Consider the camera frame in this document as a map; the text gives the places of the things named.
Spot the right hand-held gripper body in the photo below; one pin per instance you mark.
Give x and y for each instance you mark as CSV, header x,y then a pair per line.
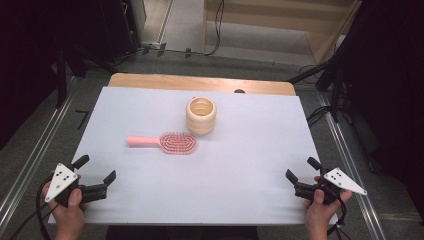
x,y
343,181

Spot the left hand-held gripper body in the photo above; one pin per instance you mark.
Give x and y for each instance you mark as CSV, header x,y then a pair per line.
x,y
61,180

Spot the pink hairbrush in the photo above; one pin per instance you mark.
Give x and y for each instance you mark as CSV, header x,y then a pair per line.
x,y
176,143

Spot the cream ribbed cup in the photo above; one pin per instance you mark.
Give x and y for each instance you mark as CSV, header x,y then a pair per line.
x,y
201,123

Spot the person's left hand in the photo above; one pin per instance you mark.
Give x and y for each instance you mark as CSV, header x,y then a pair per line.
x,y
68,220

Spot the person's right hand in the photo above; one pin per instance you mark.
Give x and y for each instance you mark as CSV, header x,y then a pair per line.
x,y
318,218

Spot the white table sheet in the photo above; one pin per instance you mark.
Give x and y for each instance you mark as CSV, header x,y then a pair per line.
x,y
233,180

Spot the black metal stand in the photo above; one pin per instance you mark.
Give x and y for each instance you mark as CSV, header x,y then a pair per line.
x,y
61,80
336,86

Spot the person's dark lap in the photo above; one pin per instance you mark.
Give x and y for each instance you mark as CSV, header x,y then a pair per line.
x,y
180,233

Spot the black cabinet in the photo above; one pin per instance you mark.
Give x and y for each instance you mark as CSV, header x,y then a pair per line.
x,y
118,26

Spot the light wooden furniture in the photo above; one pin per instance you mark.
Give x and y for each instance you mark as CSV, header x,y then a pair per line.
x,y
266,16

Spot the metal floor rail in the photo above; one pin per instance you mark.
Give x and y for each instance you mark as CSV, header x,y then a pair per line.
x,y
350,166
36,156

